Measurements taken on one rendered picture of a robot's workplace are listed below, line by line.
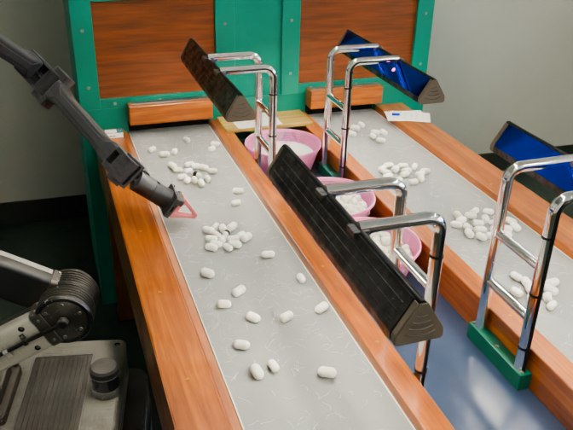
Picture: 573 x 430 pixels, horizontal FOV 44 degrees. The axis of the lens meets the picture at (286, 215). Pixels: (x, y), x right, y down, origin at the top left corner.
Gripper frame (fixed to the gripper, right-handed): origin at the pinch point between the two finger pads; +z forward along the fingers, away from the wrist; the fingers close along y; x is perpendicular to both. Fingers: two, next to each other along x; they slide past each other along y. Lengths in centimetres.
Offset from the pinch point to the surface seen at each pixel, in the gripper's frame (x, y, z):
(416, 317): -33, -103, -10
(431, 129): -63, 43, 74
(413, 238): -34, -29, 41
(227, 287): 0.9, -36.0, 2.2
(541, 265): -50, -79, 28
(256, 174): -16.0, 20.4, 17.6
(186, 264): 5.5, -22.7, -3.7
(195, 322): 6, -50, -7
